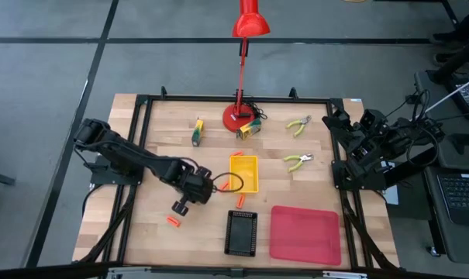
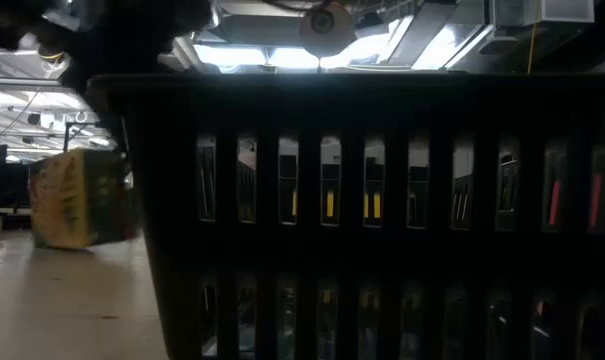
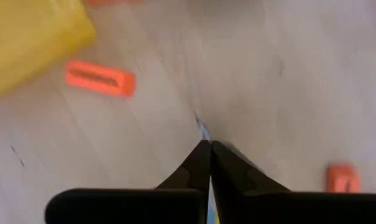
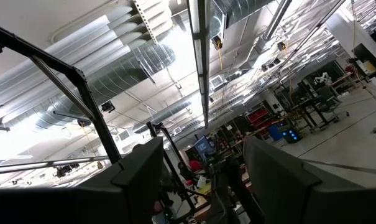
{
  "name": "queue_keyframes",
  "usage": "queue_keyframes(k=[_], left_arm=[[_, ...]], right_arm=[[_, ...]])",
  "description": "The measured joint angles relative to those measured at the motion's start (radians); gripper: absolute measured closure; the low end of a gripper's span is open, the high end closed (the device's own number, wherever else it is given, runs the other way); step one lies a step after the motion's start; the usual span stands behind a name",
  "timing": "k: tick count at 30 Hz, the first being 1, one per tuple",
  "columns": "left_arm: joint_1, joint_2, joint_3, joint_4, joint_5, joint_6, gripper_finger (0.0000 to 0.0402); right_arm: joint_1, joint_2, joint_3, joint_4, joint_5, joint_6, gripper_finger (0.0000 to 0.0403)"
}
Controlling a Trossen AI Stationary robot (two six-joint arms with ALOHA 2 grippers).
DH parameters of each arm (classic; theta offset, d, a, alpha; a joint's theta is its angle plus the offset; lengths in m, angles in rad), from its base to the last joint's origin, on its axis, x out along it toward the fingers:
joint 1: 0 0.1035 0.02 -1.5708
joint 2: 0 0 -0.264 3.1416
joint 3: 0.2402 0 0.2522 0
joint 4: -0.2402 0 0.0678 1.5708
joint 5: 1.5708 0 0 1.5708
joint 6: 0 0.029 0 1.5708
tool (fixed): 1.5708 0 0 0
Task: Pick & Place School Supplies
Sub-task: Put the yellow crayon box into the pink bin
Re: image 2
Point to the black metal stand frame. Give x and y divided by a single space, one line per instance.
66 137

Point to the black aluminium table frame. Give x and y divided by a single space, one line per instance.
12 222

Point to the black slotted plastic basket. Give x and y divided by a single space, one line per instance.
382 100

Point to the yellow green crayon box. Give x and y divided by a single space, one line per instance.
67 200

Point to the yellow plastic basket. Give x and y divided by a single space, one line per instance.
330 204

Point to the white ceiling air unit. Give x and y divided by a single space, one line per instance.
557 10

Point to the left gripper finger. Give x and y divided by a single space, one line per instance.
117 132

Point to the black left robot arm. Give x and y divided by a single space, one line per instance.
7 22

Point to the black boxy equipment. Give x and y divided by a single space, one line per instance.
14 185

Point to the silver spiral ventilation duct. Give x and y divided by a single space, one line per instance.
214 12

